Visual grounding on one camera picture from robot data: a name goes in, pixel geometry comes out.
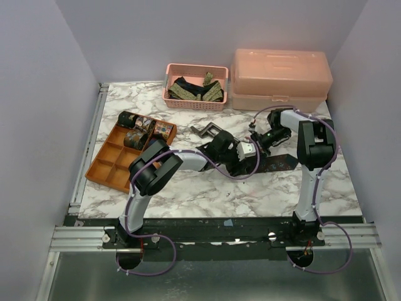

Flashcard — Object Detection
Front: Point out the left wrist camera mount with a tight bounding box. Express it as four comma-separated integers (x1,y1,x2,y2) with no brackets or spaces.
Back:
236,142,256,161

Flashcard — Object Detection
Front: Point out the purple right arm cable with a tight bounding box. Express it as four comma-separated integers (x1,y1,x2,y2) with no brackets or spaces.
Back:
252,105,353,274

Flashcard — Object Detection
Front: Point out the olive green patterned tie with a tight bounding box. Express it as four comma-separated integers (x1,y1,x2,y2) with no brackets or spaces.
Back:
167,72,225,103

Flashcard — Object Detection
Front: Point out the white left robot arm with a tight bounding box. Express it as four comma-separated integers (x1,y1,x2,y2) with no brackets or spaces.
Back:
117,130,261,248

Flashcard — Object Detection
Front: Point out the black tie in basket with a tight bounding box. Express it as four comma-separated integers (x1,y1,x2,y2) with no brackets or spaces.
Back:
170,77,227,104

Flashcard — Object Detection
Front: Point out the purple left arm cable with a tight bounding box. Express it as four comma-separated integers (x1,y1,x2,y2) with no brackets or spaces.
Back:
117,142,261,277

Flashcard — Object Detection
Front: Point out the orange wooden divided tray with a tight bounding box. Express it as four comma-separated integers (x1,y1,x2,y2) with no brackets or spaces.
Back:
86,114,177,193

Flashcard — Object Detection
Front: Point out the dark green rolled tie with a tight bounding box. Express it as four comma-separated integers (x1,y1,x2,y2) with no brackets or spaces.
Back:
117,111,138,129

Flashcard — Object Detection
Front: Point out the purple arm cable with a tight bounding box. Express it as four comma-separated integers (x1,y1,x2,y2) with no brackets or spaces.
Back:
252,105,353,274
117,142,261,277

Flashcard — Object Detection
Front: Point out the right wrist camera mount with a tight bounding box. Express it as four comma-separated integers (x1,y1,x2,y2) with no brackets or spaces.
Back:
248,122,261,134

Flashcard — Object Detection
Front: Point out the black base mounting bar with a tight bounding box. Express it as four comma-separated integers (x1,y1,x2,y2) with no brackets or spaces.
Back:
64,216,326,263

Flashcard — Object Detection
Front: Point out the gold floral rolled tie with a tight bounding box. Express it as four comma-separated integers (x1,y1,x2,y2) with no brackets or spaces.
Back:
123,130,148,151

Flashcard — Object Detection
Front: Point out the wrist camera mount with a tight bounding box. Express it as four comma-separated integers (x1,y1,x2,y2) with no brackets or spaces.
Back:
236,142,256,161
248,122,261,134

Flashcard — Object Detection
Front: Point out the dark brown blue floral tie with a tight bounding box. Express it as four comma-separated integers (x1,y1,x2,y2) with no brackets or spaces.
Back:
255,154,298,174

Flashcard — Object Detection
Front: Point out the colourful patterned rolled tie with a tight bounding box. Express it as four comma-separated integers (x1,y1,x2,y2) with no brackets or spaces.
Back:
154,121,174,139

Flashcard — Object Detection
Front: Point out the pink plastic storage box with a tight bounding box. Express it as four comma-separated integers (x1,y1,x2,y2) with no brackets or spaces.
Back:
230,49,333,112

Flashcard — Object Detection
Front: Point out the pink plastic basket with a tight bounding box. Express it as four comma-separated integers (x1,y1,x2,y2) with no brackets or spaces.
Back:
162,63,229,111

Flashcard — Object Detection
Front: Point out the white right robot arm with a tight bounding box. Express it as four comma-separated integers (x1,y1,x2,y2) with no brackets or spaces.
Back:
249,105,339,246

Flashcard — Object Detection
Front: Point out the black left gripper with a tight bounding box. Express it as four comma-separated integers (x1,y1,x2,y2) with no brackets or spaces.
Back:
216,142,248,177

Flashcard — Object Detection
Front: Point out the grey floral rolled tie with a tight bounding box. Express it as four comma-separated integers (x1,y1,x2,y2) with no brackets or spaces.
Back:
134,116,156,132

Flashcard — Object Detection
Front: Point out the dark metal crank handle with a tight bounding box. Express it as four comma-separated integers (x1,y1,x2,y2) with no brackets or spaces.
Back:
190,122,222,138

